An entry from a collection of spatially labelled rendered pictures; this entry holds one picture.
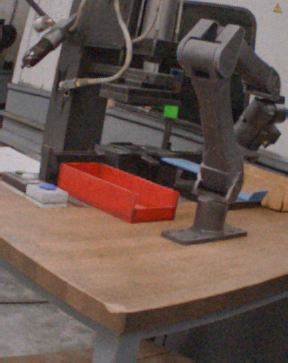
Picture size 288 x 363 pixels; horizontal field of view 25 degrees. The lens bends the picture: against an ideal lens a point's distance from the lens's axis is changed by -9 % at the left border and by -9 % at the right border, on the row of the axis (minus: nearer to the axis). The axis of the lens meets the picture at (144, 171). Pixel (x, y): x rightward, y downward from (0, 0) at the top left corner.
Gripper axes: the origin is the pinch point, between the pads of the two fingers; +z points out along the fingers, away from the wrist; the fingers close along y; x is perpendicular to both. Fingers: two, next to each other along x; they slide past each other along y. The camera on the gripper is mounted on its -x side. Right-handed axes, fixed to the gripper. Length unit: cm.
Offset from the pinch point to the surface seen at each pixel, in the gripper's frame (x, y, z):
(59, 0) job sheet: -71, 179, 52
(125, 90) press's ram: 9.0, 27.0, 1.9
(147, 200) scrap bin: 12.3, 1.5, 11.3
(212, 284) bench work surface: 35, -35, -8
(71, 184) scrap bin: 23.8, 11.6, 17.3
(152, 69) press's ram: -0.5, 32.2, -2.1
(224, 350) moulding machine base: -64, -16, 77
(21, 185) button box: 37.2, 12.0, 18.5
